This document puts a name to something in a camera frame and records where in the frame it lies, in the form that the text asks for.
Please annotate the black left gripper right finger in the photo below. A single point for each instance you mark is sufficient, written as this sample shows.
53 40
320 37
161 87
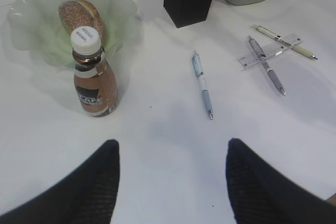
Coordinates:
258 193

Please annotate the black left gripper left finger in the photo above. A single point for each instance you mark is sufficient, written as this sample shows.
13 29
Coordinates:
86 195

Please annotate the transparent plastic ruler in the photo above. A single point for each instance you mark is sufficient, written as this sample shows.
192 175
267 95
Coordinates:
271 50

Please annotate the brown coffee drink bottle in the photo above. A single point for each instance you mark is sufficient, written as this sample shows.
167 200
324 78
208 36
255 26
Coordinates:
94 80

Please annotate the sugared bread roll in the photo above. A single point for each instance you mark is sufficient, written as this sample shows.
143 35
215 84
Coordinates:
77 13

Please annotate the blue grip white pen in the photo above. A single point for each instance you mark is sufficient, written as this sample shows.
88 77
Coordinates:
199 73

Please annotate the grey grip patterned pen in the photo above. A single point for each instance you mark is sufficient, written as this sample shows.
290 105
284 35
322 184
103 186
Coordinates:
262 58

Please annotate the beige patterned pen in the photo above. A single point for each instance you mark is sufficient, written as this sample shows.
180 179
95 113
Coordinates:
278 38

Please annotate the green wavy glass plate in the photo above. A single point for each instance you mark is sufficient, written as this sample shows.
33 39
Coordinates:
35 26

